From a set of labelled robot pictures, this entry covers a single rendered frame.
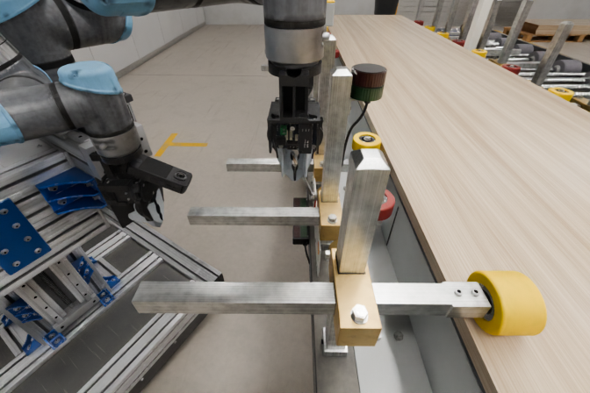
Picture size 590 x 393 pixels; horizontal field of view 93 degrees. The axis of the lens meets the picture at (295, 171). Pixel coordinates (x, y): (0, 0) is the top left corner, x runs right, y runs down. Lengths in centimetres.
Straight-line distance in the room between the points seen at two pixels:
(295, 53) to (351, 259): 27
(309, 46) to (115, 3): 19
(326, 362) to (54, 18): 89
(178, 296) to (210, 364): 101
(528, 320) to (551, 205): 37
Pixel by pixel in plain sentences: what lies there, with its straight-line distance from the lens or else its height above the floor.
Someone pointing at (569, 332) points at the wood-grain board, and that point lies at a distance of 59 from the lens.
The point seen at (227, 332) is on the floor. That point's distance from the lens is 146.
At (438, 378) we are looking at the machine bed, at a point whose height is 67.
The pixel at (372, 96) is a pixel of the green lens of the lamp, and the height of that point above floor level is 113.
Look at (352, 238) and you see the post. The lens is 36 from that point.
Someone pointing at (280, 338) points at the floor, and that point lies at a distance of 142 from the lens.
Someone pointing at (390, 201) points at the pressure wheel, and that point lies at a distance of 63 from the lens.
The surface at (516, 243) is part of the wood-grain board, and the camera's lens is 66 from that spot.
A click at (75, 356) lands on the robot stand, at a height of 21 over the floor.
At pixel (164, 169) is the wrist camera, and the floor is 98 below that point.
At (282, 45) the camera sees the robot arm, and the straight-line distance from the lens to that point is 36.
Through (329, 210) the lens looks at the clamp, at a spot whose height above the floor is 87.
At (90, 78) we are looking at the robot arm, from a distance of 54.
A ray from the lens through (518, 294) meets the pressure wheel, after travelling 47.
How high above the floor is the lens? 131
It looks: 37 degrees down
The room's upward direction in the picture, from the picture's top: straight up
